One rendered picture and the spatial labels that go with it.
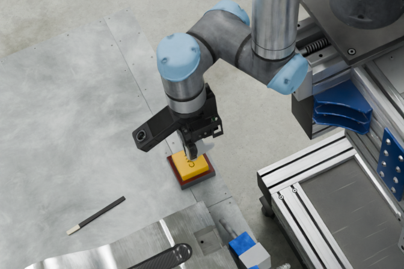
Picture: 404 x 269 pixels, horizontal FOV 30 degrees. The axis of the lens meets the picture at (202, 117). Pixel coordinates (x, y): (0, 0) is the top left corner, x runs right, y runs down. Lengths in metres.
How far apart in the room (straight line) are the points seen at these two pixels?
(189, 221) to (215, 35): 0.37
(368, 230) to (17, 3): 1.71
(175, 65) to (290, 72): 0.19
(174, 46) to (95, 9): 1.76
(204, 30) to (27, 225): 0.59
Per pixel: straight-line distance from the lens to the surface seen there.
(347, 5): 1.49
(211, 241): 1.47
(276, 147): 2.56
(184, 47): 1.29
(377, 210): 2.23
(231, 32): 1.32
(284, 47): 1.24
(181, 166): 1.58
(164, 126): 1.43
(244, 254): 1.46
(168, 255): 1.45
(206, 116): 1.45
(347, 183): 2.27
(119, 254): 1.46
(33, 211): 1.65
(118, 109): 1.73
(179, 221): 1.46
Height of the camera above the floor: 2.20
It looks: 56 degrees down
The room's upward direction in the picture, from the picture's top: 10 degrees counter-clockwise
